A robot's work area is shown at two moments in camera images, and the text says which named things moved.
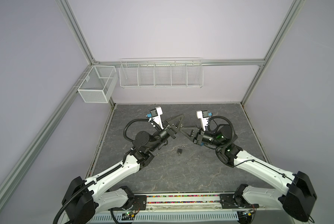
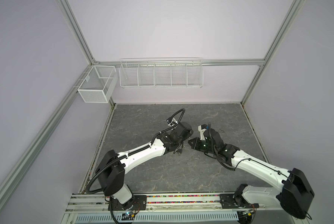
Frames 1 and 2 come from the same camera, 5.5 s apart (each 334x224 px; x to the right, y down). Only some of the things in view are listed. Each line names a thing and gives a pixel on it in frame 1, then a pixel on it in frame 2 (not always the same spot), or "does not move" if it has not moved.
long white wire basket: x=161 y=73 does not move
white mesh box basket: x=100 y=85 does not move
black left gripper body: x=170 y=131 -> x=179 y=143
